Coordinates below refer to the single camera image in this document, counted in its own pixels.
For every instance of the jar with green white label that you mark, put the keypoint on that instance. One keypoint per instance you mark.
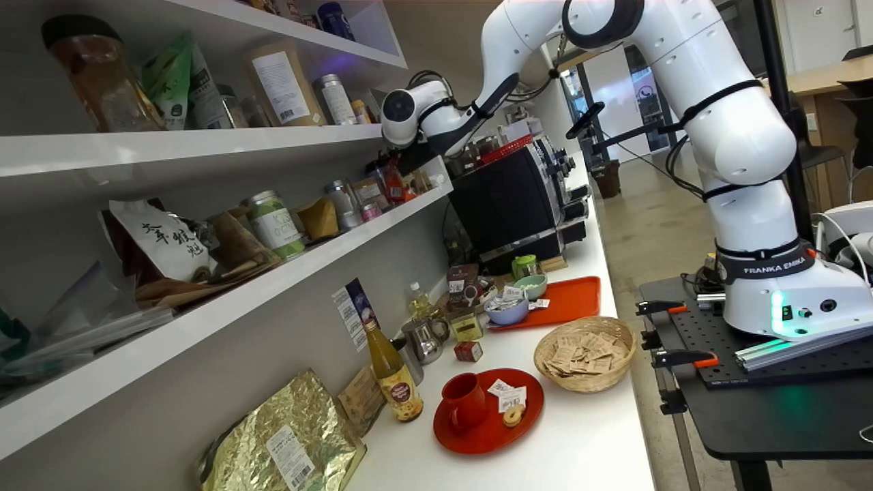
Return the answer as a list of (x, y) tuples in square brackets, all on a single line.
[(277, 227)]

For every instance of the white device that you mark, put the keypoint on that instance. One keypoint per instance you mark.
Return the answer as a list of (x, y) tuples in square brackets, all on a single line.
[(848, 232)]

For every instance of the metal mounting bar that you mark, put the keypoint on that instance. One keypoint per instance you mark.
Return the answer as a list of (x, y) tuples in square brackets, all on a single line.
[(792, 347)]

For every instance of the brown packet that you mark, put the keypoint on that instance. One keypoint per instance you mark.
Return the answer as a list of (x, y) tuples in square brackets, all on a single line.
[(320, 223)]

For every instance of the dark waste bin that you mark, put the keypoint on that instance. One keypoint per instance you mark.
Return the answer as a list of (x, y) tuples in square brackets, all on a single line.
[(605, 178)]

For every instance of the wooden desk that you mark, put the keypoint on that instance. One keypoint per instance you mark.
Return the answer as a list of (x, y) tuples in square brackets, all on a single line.
[(828, 82)]

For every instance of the pale cylindrical canister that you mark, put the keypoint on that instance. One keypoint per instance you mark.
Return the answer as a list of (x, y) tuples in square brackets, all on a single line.
[(335, 101)]

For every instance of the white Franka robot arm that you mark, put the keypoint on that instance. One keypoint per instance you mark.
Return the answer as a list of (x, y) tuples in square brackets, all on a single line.
[(744, 138)]

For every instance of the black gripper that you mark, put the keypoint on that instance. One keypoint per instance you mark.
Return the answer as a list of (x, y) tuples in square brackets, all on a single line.
[(425, 152)]

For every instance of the orange black clamp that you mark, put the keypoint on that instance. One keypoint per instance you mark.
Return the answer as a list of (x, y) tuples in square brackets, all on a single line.
[(684, 360), (678, 309)]

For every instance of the red cup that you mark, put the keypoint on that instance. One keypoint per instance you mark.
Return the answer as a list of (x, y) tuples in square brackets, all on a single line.
[(463, 400)]

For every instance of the green packet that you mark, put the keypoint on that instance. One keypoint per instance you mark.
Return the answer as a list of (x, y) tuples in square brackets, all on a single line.
[(177, 82)]

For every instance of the white wall shelf unit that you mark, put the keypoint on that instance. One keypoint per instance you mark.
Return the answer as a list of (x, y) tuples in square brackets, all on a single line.
[(180, 152)]

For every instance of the dark background screen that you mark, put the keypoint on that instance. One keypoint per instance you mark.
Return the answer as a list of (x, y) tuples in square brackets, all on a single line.
[(650, 90)]

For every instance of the red plate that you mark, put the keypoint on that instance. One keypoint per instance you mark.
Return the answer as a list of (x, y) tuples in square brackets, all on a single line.
[(492, 437)]

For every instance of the small yellow snack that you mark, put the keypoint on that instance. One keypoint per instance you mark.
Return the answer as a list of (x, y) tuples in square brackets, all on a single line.
[(514, 415)]

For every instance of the kraft brown box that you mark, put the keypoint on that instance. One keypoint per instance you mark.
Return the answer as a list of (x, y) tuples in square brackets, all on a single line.
[(282, 85)]

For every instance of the green cup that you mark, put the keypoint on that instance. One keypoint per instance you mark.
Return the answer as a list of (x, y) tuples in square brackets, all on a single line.
[(528, 273)]

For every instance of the small tan jar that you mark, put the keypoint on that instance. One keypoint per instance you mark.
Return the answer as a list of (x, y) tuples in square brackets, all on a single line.
[(361, 109)]

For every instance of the small yellow box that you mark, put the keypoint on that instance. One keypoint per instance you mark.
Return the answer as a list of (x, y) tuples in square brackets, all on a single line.
[(463, 326)]

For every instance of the metal cup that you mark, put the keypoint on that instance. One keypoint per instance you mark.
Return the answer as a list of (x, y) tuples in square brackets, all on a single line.
[(425, 339)]

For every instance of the dark brown jar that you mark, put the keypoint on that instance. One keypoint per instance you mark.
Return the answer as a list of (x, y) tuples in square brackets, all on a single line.
[(463, 291)]

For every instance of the clear bottle yellow oil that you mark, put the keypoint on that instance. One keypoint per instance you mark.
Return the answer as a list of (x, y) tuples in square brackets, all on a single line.
[(417, 303)]

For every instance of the pink labelled packet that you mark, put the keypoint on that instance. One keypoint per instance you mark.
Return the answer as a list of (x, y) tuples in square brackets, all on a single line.
[(368, 200)]

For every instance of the gold foil bag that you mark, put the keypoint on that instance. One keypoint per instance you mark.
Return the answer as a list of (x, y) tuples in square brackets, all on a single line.
[(282, 437)]

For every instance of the pile of crackers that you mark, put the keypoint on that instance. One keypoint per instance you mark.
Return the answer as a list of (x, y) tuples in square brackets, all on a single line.
[(588, 351)]

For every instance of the wicker basket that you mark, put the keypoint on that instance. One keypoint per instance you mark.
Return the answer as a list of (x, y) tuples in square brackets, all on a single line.
[(588, 384)]

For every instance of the white sachet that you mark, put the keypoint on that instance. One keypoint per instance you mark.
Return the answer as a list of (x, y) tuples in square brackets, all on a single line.
[(508, 393)]

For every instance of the white paper bag black characters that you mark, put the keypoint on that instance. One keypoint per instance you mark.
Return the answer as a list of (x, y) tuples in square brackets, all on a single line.
[(167, 238)]

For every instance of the orange tray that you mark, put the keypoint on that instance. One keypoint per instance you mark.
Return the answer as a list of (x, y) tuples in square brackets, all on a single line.
[(568, 303)]

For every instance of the wooden utensils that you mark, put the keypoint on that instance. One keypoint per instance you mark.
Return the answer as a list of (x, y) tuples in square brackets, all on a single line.
[(199, 284)]

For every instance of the large dark blue can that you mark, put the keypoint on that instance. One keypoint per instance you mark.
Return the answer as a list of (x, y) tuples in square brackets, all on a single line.
[(332, 17)]

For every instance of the lavender bowl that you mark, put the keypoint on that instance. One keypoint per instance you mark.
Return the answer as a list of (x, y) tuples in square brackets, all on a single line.
[(508, 313)]

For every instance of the amber bottle yellow label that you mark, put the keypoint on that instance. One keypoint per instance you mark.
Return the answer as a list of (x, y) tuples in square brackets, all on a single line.
[(397, 384)]

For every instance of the small kraft pouch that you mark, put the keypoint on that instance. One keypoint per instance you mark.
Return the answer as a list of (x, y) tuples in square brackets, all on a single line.
[(361, 400)]

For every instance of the black robot table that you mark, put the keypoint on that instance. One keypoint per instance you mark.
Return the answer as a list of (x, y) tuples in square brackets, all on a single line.
[(773, 419)]

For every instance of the large jar brown contents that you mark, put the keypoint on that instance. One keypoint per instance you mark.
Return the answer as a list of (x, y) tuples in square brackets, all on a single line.
[(99, 78)]

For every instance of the clear bottle silver lid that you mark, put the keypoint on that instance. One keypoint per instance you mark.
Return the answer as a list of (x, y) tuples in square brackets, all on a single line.
[(345, 206)]

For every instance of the blue and white wall card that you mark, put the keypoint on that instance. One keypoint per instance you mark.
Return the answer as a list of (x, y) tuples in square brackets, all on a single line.
[(356, 315)]

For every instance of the clear plastic bags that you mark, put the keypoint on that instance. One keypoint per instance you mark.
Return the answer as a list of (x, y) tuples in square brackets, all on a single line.
[(83, 332)]

